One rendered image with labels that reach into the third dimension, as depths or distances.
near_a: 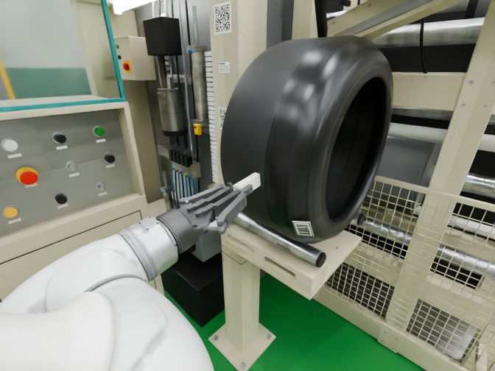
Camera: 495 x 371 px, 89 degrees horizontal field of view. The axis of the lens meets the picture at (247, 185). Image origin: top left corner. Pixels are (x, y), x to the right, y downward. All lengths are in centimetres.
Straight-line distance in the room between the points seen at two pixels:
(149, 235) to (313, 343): 139
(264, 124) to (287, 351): 132
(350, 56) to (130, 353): 59
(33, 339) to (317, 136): 47
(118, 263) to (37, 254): 73
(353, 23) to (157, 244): 94
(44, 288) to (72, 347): 15
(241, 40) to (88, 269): 70
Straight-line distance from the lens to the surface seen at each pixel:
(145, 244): 40
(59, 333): 25
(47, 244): 109
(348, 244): 100
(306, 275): 75
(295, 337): 169
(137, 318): 26
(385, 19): 104
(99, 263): 38
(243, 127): 58
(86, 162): 107
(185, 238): 43
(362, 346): 175
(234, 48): 85
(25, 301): 40
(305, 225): 59
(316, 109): 52
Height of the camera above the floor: 138
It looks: 25 degrees down
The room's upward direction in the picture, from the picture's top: straight up
